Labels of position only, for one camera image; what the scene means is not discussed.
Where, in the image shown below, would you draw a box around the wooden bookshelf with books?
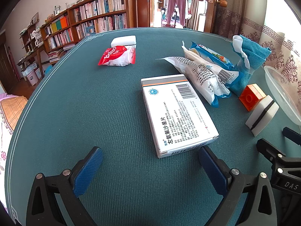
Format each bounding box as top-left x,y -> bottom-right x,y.
45,0 -> 128,49

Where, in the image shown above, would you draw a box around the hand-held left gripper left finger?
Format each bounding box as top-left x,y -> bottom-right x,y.
25,146 -> 104,226

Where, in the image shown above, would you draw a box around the white medicine box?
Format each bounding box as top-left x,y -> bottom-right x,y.
141,74 -> 220,159

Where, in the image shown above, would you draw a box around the white sponge with black stripe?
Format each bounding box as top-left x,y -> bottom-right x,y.
245,95 -> 280,137

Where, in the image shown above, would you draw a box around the hanging purple pants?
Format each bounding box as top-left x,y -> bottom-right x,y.
166,0 -> 189,26

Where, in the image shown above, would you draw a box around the white barcode noodle packet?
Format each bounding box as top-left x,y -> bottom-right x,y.
182,40 -> 239,85

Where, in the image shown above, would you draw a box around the tall wooden bookcase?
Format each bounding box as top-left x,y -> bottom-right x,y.
68,0 -> 138,40

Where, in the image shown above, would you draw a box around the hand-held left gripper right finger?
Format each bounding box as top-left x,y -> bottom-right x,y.
198,145 -> 278,226

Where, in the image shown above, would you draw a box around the teal table mat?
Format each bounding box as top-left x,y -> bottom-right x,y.
5,27 -> 301,226

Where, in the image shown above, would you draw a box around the small storage rack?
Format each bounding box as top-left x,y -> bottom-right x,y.
20,21 -> 45,52

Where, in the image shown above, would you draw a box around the pink bin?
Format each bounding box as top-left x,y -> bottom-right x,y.
26,71 -> 38,87

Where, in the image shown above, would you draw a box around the blue and white snack packet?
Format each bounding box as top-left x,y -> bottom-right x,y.
189,41 -> 236,70

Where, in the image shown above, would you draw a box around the orange toy block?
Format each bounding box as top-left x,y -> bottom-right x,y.
239,83 -> 267,112

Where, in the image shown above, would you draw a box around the teal towel in plastic bag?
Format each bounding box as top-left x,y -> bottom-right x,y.
229,35 -> 272,97

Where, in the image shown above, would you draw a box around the bed with floral blanket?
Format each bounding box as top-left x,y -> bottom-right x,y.
0,93 -> 29,205

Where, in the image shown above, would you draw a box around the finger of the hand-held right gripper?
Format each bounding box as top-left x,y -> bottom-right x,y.
283,126 -> 301,146
256,138 -> 287,168

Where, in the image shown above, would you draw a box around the wooden side desk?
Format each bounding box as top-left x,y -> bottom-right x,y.
17,45 -> 47,80

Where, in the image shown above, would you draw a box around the clear plastic container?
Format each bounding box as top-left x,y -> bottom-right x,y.
264,65 -> 301,124

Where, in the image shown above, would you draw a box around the red and white glue packet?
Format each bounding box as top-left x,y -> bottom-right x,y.
97,45 -> 137,67

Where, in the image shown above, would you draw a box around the white sponge block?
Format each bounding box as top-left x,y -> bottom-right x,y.
110,35 -> 137,48

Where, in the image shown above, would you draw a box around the low wooden bookcase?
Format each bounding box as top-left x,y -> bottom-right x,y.
40,9 -> 78,53

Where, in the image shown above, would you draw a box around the patterned curtain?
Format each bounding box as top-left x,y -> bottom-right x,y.
213,0 -> 301,92

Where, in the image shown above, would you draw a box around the dark wooden door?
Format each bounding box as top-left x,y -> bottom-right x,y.
0,29 -> 18,92

